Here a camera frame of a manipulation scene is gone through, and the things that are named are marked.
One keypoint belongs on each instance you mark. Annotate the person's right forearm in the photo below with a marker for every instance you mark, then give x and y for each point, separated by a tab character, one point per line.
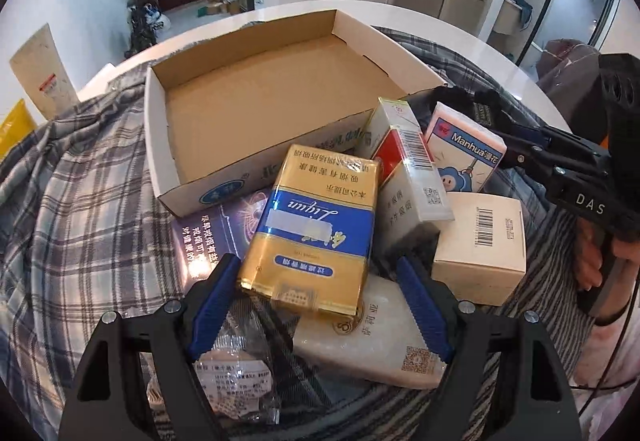
607	351

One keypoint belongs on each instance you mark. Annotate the person's right hand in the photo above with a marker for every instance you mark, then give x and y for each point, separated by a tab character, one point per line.
591	263

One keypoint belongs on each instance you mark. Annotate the cardboard boxes on floor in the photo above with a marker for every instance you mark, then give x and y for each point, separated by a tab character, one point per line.
220	3

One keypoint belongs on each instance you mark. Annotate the purple cigarette carton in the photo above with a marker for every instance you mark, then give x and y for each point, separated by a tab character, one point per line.
210	231

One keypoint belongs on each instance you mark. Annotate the black bicycle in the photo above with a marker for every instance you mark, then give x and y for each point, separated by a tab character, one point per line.
140	16

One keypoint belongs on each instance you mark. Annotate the brown cloth on chair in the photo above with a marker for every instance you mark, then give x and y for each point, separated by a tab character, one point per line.
565	61

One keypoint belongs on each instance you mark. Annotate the yellow plastic bag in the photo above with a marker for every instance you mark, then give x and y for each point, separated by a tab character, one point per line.
15	126

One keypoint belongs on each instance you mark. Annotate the cardboard box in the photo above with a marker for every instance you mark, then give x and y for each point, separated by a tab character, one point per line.
275	86

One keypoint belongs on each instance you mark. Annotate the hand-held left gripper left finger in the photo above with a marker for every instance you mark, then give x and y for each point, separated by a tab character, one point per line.
212	308

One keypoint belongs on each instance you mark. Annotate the red and white cigarette carton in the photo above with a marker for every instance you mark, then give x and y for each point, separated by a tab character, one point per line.
415	161

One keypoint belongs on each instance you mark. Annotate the blue plaid cloth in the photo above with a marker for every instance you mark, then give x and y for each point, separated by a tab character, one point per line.
90	221

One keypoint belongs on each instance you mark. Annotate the clear wrapped snack packet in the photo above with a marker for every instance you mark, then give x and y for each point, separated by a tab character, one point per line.
235	381

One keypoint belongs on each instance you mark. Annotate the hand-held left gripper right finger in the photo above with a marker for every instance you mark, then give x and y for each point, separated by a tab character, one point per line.
425	313

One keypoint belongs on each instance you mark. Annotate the pink tissue pack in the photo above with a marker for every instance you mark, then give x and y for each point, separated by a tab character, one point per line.
465	156

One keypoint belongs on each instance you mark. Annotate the gold and blue cigarette carton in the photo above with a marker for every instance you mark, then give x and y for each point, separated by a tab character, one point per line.
310	231

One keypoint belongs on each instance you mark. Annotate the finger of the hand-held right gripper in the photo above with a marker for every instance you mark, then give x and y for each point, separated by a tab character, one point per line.
535	158
555	137

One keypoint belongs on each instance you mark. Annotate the white plastic bag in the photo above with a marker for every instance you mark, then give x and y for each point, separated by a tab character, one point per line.
159	18

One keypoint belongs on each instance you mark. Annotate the small white box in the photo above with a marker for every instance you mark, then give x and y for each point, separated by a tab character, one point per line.
480	246

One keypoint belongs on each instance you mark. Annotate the white tissue pack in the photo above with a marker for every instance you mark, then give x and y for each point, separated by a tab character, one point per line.
365	341

